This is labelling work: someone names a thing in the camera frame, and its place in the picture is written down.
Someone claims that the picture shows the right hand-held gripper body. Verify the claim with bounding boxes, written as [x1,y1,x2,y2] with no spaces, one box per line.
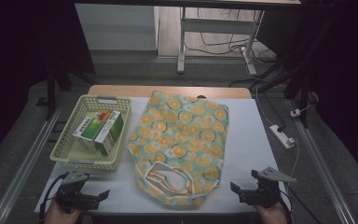
[238,166,296,209]

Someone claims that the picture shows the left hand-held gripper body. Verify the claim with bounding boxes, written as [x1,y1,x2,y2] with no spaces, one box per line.
[55,170,101,213]

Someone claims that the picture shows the pale yellow plastic basket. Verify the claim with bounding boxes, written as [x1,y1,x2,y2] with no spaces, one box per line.
[49,94,133,173]

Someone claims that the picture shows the dark green white medicine box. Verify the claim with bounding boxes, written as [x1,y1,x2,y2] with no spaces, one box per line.
[94,110,125,157]

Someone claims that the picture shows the red orange medicine box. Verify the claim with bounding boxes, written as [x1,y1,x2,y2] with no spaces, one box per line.
[94,110,113,123]

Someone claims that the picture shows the orange floral cloth bag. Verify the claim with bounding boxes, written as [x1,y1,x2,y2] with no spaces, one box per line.
[127,91,230,208]

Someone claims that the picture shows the person's right hand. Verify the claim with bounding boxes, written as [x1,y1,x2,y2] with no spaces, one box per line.
[255,202,288,224]

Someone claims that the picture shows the person's left hand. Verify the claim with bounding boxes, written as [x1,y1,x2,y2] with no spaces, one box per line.
[44,200,83,224]

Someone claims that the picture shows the white table mat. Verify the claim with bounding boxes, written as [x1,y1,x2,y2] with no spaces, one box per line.
[34,96,293,216]

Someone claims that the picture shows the white power strip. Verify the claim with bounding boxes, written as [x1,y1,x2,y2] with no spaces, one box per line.
[268,124,296,150]

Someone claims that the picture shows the black metal stand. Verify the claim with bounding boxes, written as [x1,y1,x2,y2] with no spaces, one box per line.
[35,62,97,120]
[257,46,320,129]

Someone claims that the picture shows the dark curtain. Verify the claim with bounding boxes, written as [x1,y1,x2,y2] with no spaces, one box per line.
[257,0,358,188]
[0,0,96,169]

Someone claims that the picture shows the grey white cabinet panel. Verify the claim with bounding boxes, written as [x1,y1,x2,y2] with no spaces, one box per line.
[74,3,159,51]

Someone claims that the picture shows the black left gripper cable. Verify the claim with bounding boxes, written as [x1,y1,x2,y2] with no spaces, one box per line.
[38,172,69,224]

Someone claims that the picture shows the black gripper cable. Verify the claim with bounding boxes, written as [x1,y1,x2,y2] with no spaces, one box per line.
[38,172,69,224]
[278,189,295,224]

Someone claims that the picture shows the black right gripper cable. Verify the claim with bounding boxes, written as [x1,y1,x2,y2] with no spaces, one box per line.
[278,189,295,224]

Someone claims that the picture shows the white power strip cable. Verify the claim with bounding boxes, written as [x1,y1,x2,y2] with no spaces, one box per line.
[285,138,301,194]

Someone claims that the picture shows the black plug with cable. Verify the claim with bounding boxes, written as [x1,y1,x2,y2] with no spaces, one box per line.
[260,92,288,133]

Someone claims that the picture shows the aluminium floor rail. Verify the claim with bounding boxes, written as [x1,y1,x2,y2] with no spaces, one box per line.
[0,92,68,224]
[287,99,357,224]

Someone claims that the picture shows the tangle of floor cables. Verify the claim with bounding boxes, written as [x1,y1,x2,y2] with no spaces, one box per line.
[185,8,276,64]

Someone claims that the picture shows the white desk frame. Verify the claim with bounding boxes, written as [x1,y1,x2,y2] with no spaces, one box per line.
[176,6,266,76]

